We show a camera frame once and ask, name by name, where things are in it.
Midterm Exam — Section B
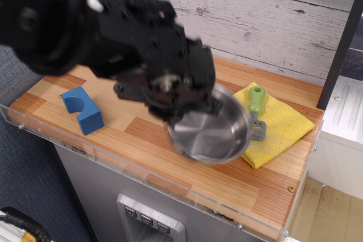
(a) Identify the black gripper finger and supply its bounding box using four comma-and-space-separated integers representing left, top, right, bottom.
148, 105, 184, 121

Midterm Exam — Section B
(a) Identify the stainless steel pot with handle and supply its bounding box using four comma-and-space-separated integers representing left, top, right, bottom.
167, 84, 252, 164

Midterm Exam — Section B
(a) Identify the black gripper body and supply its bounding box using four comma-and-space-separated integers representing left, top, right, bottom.
90, 0, 222, 114

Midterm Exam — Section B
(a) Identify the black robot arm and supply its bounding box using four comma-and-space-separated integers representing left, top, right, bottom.
1, 0, 222, 120

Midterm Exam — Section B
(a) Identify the blue wooden arch block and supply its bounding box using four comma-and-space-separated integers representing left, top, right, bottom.
61, 86, 104, 135

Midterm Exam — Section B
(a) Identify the black braided cable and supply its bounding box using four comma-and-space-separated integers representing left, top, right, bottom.
0, 213, 49, 242

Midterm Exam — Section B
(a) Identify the silver button panel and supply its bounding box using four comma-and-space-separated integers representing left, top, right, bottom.
116, 193, 187, 241

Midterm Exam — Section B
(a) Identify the clear acrylic table guard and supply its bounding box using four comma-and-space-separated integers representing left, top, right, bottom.
0, 54, 324, 240

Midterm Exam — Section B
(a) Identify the yellow folded cloth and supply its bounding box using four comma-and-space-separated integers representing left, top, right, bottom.
234, 82, 314, 169

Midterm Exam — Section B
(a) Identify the white plastic box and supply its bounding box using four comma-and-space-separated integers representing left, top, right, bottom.
306, 76, 362, 199

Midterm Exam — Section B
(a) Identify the grey cabinet front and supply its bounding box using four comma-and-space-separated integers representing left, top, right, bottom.
55, 145, 258, 241

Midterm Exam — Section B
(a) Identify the green handled grey spatula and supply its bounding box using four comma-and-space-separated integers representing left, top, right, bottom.
248, 86, 267, 141

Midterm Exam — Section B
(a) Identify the dark right vertical post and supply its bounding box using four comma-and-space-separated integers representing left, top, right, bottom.
316, 0, 362, 110

